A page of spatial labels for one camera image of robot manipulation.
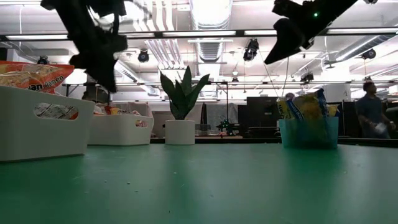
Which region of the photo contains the person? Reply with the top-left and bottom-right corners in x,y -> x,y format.
355,81 -> 397,139

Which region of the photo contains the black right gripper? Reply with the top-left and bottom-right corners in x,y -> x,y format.
264,17 -> 315,65

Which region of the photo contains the white plastic bin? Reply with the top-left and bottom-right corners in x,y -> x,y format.
0,85 -> 96,163
88,113 -> 155,147

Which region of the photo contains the teal translucent plastic bin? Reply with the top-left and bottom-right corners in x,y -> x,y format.
278,116 -> 340,150

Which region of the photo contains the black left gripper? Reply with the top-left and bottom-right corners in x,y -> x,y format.
68,30 -> 129,93

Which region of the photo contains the black background table stand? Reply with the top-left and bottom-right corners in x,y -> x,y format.
62,82 -> 112,103

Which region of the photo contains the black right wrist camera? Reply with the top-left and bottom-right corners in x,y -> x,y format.
272,0 -> 312,19

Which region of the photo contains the black background monitor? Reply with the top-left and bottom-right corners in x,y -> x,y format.
246,96 -> 280,138

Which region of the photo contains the green snake plant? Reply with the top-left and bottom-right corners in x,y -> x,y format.
159,65 -> 212,121

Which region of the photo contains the silver ceiling duct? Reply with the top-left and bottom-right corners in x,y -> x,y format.
189,0 -> 234,65

